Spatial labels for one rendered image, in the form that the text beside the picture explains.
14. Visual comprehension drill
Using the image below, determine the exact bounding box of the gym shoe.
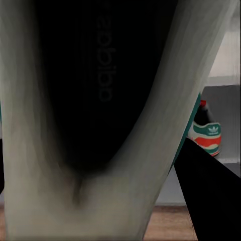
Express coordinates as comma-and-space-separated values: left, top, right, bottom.
187, 100, 221, 157
0, 0, 238, 241

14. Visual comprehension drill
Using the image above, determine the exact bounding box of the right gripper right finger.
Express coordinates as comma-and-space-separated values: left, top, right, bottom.
174, 137, 241, 241

